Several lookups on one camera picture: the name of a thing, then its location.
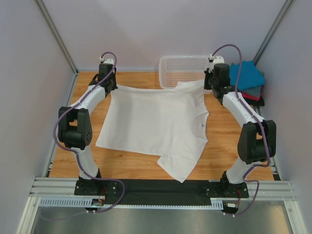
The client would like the white t shirt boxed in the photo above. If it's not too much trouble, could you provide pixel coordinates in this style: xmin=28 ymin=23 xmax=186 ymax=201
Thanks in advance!
xmin=96 ymin=80 xmax=209 ymax=182

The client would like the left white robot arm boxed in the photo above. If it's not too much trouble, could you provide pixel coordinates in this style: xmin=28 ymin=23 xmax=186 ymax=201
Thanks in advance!
xmin=54 ymin=59 xmax=117 ymax=195

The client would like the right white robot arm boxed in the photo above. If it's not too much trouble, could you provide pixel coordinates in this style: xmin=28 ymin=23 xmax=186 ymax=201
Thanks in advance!
xmin=204 ymin=62 xmax=276 ymax=197

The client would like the red folded t shirt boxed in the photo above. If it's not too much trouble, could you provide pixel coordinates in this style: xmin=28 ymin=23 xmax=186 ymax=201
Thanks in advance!
xmin=241 ymin=92 xmax=261 ymax=101

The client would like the blue folded t shirt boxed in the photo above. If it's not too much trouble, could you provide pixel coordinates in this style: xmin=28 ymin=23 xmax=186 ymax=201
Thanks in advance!
xmin=229 ymin=60 xmax=265 ymax=91

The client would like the grey folded t shirt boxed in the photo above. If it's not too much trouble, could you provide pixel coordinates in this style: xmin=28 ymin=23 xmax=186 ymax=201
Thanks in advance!
xmin=242 ymin=83 xmax=265 ymax=98

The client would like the black folded t shirt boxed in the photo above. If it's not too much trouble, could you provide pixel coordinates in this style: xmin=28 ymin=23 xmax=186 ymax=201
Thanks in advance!
xmin=246 ymin=96 xmax=265 ymax=106

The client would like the white plastic perforated basket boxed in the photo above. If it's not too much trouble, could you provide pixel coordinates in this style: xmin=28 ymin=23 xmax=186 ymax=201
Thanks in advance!
xmin=158 ymin=56 xmax=209 ymax=89

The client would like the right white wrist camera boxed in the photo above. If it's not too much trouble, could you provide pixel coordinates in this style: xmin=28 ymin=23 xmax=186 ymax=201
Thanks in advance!
xmin=208 ymin=55 xmax=224 ymax=65

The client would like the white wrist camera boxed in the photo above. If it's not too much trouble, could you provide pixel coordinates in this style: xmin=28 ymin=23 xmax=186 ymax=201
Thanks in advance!
xmin=208 ymin=55 xmax=224 ymax=65
xmin=99 ymin=57 xmax=115 ymax=65

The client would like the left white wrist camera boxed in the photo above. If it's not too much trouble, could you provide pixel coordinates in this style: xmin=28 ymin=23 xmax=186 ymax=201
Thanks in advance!
xmin=99 ymin=57 xmax=115 ymax=65

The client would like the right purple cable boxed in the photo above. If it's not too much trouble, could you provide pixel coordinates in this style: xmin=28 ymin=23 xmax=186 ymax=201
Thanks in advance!
xmin=211 ymin=44 xmax=272 ymax=217

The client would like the purple cable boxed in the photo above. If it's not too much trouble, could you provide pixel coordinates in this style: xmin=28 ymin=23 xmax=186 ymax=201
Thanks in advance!
xmin=211 ymin=44 xmax=272 ymax=217
xmin=53 ymin=51 xmax=126 ymax=221

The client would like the right aluminium frame post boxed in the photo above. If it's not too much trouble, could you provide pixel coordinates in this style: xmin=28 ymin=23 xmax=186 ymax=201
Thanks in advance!
xmin=253 ymin=0 xmax=295 ymax=66

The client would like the aluminium frame post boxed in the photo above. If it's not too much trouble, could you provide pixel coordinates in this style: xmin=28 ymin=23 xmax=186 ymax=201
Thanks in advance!
xmin=34 ymin=0 xmax=78 ymax=75
xmin=253 ymin=0 xmax=295 ymax=66

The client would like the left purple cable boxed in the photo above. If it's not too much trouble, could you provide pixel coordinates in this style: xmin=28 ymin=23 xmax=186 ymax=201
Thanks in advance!
xmin=53 ymin=51 xmax=126 ymax=221

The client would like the left aluminium frame post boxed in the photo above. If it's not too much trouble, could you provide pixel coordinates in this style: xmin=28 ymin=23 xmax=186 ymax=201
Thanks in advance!
xmin=34 ymin=0 xmax=78 ymax=75

